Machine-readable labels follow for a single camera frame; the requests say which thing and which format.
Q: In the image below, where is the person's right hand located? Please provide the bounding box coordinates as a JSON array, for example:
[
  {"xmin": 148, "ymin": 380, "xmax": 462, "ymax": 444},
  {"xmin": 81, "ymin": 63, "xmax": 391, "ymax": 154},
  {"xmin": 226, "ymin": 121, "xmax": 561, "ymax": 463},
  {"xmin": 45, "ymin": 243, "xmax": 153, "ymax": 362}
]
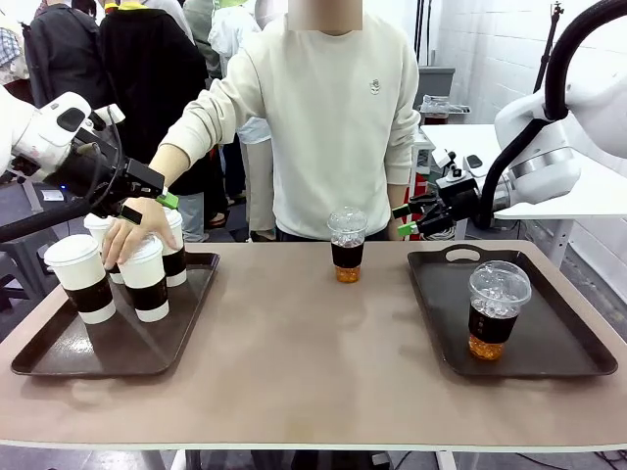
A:
[{"xmin": 101, "ymin": 196, "xmax": 180, "ymax": 271}]

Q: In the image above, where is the brown plastic serving tray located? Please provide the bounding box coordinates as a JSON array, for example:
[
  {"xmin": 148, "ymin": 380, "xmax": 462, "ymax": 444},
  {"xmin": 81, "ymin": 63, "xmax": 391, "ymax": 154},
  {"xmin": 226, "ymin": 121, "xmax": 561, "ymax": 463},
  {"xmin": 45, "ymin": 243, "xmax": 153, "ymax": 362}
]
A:
[
  {"xmin": 10, "ymin": 252, "xmax": 220, "ymax": 378},
  {"xmin": 407, "ymin": 243, "xmax": 619, "ymax": 378}
]

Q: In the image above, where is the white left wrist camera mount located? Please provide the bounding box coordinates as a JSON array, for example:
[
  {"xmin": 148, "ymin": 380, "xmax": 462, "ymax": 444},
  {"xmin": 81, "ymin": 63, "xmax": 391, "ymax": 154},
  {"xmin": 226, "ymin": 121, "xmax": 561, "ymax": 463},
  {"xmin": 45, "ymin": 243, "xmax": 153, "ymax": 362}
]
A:
[{"xmin": 91, "ymin": 103, "xmax": 126, "ymax": 130}]

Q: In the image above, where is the bystander in black coat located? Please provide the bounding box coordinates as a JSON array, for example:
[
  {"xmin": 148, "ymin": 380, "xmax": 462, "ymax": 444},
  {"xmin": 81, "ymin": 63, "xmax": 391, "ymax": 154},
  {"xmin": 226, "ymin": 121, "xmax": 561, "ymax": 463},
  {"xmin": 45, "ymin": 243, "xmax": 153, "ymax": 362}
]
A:
[{"xmin": 97, "ymin": 2, "xmax": 213, "ymax": 197}]

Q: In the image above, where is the black camera tripod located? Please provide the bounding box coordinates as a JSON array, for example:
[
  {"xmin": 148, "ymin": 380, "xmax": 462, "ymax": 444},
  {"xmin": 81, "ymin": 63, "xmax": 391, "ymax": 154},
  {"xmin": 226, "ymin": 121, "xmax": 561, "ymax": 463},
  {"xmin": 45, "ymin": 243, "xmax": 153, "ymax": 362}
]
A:
[{"xmin": 532, "ymin": 1, "xmax": 565, "ymax": 92}]

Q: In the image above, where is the clear iced coffee cup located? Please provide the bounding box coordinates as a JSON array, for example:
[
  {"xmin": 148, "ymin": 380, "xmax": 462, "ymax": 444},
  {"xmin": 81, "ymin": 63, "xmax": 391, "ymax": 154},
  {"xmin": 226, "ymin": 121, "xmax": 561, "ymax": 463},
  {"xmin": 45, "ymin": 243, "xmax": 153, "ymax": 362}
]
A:
[
  {"xmin": 326, "ymin": 206, "xmax": 369, "ymax": 284},
  {"xmin": 467, "ymin": 259, "xmax": 533, "ymax": 362}
]

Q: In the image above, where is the bystander in dark grey jacket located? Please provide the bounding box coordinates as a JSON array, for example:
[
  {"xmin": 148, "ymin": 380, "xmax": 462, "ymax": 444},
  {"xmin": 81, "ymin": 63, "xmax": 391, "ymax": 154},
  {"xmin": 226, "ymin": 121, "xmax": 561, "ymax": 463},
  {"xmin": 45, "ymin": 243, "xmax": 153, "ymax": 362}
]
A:
[{"xmin": 26, "ymin": 2, "xmax": 107, "ymax": 113}]

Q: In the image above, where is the person's right forearm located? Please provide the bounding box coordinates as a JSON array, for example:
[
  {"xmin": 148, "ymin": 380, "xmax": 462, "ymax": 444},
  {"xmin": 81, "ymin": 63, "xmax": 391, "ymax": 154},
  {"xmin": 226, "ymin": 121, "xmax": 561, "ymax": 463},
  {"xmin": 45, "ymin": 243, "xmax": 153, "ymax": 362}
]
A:
[{"xmin": 146, "ymin": 144, "xmax": 193, "ymax": 202}]

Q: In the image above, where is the bystander in white jacket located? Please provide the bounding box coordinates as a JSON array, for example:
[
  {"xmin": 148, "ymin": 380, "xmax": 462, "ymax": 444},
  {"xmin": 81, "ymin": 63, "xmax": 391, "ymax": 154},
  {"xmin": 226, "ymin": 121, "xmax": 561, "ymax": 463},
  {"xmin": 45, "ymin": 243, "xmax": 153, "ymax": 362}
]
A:
[{"xmin": 208, "ymin": 2, "xmax": 273, "ymax": 146}]

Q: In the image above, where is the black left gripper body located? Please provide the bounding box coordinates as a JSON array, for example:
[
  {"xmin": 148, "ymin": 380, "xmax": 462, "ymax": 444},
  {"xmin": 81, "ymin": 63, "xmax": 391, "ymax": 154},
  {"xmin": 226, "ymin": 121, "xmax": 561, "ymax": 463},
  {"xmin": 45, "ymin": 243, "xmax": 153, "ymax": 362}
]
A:
[{"xmin": 56, "ymin": 141, "xmax": 167, "ymax": 217}]

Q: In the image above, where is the person's left forearm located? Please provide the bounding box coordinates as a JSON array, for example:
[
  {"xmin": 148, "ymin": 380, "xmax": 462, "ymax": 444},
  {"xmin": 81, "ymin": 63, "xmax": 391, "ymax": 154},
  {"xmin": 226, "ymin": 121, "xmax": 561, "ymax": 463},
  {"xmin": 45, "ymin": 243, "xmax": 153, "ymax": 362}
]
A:
[{"xmin": 387, "ymin": 181, "xmax": 409, "ymax": 242}]

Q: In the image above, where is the small cluttered metal tray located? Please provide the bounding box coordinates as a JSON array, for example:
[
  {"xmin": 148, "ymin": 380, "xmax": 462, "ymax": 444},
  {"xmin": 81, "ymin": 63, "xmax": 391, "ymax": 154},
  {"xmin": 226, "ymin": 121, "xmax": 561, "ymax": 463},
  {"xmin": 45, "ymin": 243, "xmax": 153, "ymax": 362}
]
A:
[{"xmin": 418, "ymin": 94, "xmax": 472, "ymax": 124}]

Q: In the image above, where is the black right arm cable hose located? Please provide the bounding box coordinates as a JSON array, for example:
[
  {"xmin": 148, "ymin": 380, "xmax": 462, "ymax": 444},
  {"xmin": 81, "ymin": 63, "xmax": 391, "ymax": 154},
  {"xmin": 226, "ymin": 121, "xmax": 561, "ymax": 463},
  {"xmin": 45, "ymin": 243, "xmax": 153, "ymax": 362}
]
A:
[{"xmin": 477, "ymin": 0, "xmax": 627, "ymax": 230}]

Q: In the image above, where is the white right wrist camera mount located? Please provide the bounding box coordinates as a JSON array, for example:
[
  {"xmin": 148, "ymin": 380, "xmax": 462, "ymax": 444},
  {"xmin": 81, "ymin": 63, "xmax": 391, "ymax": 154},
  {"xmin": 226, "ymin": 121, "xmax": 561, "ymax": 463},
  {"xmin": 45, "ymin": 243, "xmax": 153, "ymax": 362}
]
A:
[{"xmin": 430, "ymin": 148, "xmax": 486, "ymax": 190}]

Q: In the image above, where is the grey storage bin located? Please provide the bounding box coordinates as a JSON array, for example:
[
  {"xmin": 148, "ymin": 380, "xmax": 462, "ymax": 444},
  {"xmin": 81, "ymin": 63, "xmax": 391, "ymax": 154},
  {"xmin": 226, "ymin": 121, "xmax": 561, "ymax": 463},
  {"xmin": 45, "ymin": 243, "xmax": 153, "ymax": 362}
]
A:
[{"xmin": 415, "ymin": 66, "xmax": 456, "ymax": 117}]

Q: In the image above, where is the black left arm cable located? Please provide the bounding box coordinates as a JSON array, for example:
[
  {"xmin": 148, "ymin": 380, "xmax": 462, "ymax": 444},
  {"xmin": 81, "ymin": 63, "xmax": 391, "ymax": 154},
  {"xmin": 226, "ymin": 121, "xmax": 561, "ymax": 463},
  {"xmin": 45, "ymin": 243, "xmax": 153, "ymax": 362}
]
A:
[{"xmin": 0, "ymin": 108, "xmax": 129, "ymax": 245}]

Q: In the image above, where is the person in cream sweater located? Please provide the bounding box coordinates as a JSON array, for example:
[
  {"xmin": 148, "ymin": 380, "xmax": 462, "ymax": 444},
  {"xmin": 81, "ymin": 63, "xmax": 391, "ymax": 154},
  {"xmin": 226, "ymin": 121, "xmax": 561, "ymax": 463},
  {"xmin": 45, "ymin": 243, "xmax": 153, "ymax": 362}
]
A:
[{"xmin": 159, "ymin": 0, "xmax": 422, "ymax": 242}]

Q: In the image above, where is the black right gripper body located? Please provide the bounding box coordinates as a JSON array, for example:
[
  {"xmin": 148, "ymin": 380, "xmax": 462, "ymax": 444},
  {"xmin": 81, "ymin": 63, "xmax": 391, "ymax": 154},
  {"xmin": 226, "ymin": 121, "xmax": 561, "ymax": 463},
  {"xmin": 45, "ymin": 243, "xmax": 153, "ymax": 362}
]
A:
[{"xmin": 417, "ymin": 187, "xmax": 485, "ymax": 239}]

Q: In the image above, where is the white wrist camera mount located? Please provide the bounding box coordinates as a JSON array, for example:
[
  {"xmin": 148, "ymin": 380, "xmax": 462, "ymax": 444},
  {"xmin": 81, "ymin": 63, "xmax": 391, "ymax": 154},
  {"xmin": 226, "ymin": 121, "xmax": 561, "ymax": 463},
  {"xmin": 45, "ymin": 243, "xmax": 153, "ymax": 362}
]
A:
[
  {"xmin": 91, "ymin": 103, "xmax": 126, "ymax": 130},
  {"xmin": 430, "ymin": 148, "xmax": 486, "ymax": 190}
]

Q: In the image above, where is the white background table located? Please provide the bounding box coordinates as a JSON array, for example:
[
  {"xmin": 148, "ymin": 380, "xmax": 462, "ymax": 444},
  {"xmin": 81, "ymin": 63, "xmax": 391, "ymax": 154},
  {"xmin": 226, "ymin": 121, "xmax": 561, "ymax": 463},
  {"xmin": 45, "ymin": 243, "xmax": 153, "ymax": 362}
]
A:
[{"xmin": 419, "ymin": 123, "xmax": 627, "ymax": 269}]

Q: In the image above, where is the black stand pole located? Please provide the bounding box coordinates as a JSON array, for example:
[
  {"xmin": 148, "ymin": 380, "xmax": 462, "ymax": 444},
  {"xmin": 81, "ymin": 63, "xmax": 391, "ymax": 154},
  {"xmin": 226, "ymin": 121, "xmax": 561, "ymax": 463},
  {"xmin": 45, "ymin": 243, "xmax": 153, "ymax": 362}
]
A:
[{"xmin": 412, "ymin": 0, "xmax": 438, "ymax": 68}]

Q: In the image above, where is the white lidded paper coffee cup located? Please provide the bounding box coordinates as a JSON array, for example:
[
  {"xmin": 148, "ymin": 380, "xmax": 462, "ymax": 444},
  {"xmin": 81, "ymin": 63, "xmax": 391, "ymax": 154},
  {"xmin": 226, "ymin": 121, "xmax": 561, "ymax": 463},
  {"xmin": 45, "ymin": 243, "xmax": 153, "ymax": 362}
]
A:
[
  {"xmin": 82, "ymin": 212, "xmax": 126, "ymax": 285},
  {"xmin": 157, "ymin": 208, "xmax": 188, "ymax": 289},
  {"xmin": 42, "ymin": 233, "xmax": 118, "ymax": 326},
  {"xmin": 117, "ymin": 234, "xmax": 170, "ymax": 323}
]

